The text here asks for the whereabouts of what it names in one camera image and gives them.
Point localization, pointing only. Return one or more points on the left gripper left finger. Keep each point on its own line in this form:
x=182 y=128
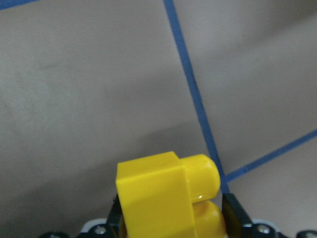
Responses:
x=115 y=224

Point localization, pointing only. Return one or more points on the yellow toy block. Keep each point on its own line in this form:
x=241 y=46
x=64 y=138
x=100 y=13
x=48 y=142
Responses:
x=163 y=196

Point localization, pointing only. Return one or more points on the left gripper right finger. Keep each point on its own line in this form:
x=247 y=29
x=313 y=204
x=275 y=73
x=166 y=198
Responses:
x=237 y=221

